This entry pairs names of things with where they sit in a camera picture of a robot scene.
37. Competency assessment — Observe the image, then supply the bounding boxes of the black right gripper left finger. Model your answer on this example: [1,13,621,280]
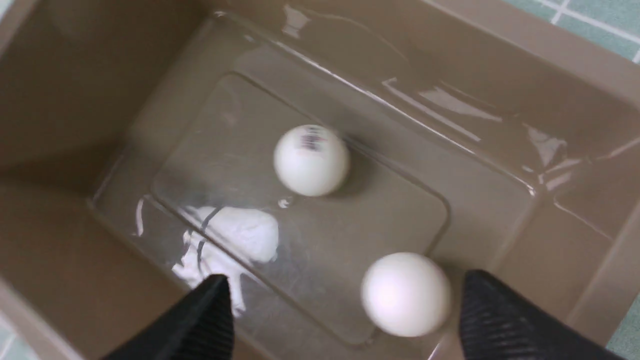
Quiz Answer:
[104,274,235,360]

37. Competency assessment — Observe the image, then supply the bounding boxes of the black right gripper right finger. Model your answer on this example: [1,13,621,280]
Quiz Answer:
[459,269,618,360]

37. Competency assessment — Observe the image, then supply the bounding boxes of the white ping-pong ball plain side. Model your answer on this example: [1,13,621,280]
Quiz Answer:
[360,252,453,338]

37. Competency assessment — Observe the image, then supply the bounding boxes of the white ping-pong ball with logo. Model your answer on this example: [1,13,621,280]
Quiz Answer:
[273,124,351,198]

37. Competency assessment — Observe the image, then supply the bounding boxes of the brown plastic bin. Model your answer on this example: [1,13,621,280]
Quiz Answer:
[0,0,640,360]

